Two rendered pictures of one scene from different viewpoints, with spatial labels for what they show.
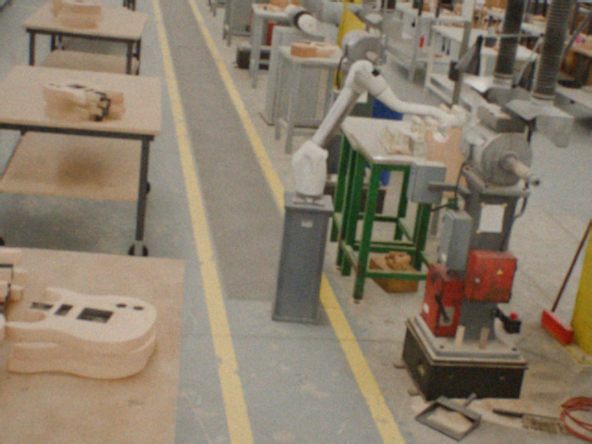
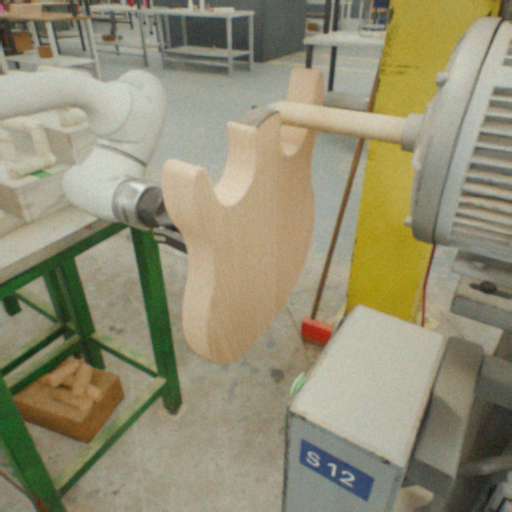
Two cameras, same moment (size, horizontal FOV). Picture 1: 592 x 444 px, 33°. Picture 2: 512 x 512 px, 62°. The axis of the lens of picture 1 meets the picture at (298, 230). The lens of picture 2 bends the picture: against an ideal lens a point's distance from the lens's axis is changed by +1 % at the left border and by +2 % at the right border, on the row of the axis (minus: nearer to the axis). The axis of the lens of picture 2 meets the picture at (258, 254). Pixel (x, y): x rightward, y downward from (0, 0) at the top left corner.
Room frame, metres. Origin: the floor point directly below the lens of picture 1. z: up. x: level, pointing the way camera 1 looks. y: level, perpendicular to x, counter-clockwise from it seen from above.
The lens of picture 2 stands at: (4.85, -0.35, 1.42)
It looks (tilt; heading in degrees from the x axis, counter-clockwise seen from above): 33 degrees down; 313
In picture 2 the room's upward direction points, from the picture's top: straight up
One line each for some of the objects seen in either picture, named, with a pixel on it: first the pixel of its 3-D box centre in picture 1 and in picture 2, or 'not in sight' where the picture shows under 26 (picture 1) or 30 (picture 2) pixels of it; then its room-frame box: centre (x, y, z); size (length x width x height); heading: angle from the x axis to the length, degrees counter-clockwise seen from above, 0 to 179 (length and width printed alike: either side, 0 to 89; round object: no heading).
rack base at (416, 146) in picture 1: (421, 143); (17, 181); (5.98, -0.67, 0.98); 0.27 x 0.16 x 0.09; 11
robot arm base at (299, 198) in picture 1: (309, 196); not in sight; (5.41, -0.03, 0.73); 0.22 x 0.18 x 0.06; 4
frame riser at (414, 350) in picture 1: (461, 361); not in sight; (4.79, -0.93, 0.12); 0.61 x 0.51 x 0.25; 101
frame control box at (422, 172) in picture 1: (434, 191); (428, 464); (4.89, -0.66, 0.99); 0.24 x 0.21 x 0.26; 11
